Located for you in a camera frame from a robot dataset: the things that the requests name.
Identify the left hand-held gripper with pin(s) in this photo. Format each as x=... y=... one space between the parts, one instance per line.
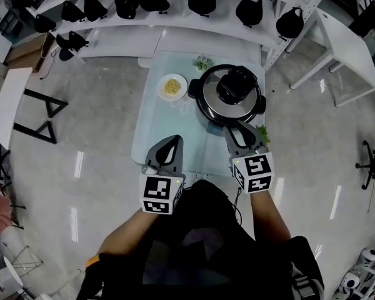
x=156 y=189

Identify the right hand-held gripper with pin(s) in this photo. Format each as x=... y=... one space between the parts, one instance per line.
x=256 y=170

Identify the black steel pressure cooker lid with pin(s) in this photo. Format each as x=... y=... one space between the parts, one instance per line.
x=209 y=95

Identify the dark pressure cooker body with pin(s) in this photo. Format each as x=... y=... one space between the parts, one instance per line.
x=193 y=89

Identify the person's left forearm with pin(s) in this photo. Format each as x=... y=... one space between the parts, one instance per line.
x=128 y=233

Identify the person's right forearm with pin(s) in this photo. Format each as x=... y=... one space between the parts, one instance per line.
x=268 y=214

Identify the green leafy sprig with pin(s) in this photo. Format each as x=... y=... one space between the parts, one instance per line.
x=265 y=136

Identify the small light blue table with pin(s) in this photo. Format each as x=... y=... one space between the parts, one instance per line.
x=162 y=130

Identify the person's white shoe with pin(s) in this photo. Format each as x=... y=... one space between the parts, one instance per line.
x=201 y=177

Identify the white round plate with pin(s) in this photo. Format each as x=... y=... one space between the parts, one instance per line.
x=161 y=94

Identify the yellow corn kernels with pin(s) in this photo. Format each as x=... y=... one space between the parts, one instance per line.
x=172 y=86

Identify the person's black-clothed body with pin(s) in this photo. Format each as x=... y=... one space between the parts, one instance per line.
x=200 y=230

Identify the small potted succulent plant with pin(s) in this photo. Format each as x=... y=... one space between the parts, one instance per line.
x=201 y=63

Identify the white table with white legs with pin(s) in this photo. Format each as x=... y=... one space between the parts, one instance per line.
x=347 y=42

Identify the black round stand base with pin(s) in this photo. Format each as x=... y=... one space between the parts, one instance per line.
x=65 y=55

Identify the rows of black hanging bags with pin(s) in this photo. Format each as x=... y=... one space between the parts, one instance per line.
x=201 y=0

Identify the white desk with black legs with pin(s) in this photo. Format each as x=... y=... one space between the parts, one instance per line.
x=9 y=98

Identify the white round robot device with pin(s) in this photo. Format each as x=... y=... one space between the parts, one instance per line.
x=351 y=280
x=367 y=257

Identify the small grey gripper camera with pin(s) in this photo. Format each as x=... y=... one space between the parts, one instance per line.
x=149 y=169

